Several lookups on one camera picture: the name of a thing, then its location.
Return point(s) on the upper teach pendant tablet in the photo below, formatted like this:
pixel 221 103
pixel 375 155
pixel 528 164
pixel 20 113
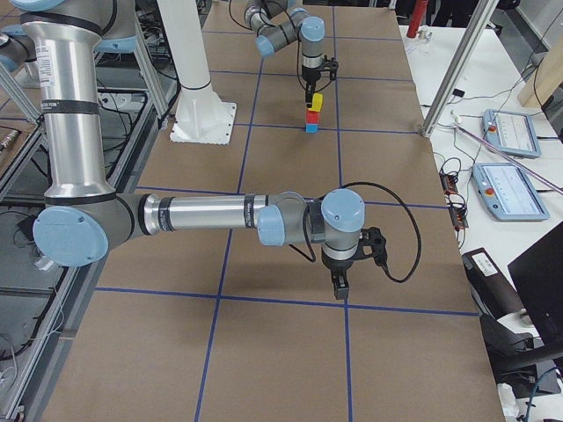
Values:
pixel 512 133

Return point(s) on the aluminium frame post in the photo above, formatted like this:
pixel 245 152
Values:
pixel 471 36

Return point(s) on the red cylinder bottle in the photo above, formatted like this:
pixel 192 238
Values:
pixel 416 18

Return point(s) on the teach pendant tablet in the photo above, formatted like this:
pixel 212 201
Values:
pixel 512 133
pixel 508 194

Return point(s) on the black monitor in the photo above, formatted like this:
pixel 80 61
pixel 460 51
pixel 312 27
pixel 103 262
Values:
pixel 537 275

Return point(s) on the yellow cube block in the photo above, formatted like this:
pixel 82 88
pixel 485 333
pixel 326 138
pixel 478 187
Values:
pixel 316 102

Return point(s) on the red cube block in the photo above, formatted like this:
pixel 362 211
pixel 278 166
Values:
pixel 312 117

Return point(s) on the lower teach pendant tablet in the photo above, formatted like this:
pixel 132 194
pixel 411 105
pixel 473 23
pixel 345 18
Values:
pixel 508 194

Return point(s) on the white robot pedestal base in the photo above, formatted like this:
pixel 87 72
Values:
pixel 200 116

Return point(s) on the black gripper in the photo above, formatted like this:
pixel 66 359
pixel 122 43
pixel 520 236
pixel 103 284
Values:
pixel 338 265
pixel 310 75

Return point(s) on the blue cube block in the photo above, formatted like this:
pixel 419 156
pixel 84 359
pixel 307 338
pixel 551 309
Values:
pixel 311 128

